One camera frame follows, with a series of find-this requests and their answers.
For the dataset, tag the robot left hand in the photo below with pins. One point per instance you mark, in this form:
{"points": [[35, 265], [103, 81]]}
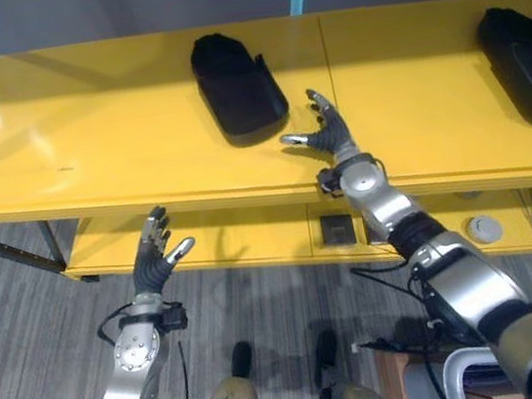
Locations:
{"points": [[151, 268]]}

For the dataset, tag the black sole-shaped part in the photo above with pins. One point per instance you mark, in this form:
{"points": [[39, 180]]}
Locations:
{"points": [[238, 92], [528, 67]]}

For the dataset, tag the robot right leg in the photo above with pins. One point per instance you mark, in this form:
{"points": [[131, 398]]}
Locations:
{"points": [[334, 376]]}

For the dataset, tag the black square plate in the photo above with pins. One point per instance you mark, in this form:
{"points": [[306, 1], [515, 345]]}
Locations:
{"points": [[338, 230]]}

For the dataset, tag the robot left arm silver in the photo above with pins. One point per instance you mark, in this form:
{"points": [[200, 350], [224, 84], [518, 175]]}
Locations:
{"points": [[125, 363]]}

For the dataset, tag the robot leg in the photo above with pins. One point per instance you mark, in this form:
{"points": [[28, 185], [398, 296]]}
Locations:
{"points": [[334, 376], [236, 396]]}

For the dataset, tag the yellow metal shelf unit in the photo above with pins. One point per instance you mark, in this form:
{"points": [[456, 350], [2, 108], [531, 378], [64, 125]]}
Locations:
{"points": [[136, 144]]}

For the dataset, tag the grey round disc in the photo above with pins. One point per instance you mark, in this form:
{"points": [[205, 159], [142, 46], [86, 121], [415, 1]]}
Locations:
{"points": [[485, 228]]}

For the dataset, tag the robot right arm silver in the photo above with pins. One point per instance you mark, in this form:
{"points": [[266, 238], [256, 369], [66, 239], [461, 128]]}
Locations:
{"points": [[450, 276]]}

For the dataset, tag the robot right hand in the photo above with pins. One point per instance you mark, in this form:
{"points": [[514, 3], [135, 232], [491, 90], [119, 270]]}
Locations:
{"points": [[332, 131]]}

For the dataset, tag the robot left leg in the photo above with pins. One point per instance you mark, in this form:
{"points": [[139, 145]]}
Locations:
{"points": [[236, 396]]}

